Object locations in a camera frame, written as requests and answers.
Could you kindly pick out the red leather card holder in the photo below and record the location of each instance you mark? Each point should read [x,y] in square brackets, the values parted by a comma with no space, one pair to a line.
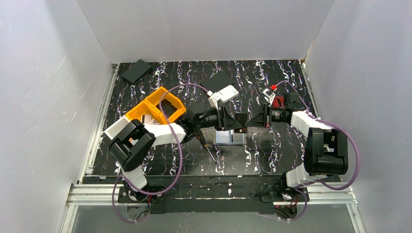
[278,102]

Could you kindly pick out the yellow plastic bin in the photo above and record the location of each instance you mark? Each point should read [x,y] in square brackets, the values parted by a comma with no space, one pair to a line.
[148,106]

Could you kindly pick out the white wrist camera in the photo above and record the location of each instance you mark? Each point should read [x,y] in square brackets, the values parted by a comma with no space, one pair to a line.
[214,98]
[269,94]

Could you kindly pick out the white rectangular box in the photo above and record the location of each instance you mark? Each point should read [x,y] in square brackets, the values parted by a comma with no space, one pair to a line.
[228,93]

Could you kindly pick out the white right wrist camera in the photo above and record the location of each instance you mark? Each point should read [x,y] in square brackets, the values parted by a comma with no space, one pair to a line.
[269,94]

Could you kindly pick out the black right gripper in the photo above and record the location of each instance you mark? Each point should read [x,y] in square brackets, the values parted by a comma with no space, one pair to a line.
[266,114]

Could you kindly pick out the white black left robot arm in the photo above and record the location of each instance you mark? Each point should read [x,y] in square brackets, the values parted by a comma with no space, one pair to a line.
[129,141]

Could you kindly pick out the black flat pad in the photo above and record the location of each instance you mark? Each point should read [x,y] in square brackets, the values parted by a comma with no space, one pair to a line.
[136,71]

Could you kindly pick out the black flat box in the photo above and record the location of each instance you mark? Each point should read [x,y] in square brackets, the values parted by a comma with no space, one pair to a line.
[217,82]

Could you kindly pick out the grey card in bin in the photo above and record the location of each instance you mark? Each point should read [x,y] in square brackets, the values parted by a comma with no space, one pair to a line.
[149,120]

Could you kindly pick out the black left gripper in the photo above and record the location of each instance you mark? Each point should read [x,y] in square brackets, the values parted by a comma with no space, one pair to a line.
[220,117]

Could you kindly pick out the black card in bin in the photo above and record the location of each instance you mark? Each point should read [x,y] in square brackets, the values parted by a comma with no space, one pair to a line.
[167,108]

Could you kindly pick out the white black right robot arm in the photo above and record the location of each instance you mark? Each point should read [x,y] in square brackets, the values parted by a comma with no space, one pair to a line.
[325,151]

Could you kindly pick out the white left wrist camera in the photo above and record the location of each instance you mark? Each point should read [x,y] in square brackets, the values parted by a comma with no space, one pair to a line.
[214,98]

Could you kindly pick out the yellow black screwdriver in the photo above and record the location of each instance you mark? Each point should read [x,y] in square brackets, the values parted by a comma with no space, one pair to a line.
[203,142]

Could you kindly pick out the black credit card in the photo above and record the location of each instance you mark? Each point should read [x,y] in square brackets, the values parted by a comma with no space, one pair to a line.
[241,118]

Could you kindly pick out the aluminium rail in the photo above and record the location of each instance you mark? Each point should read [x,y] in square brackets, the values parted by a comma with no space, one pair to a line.
[103,194]
[91,152]

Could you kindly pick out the aluminium left side rail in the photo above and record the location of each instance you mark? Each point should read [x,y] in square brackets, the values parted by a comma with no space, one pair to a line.
[91,152]

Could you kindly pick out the aluminium front rail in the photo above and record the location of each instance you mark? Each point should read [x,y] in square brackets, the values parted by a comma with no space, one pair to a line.
[103,194]

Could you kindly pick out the white plastic bin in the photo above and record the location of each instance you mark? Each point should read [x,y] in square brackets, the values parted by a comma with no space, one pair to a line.
[117,127]

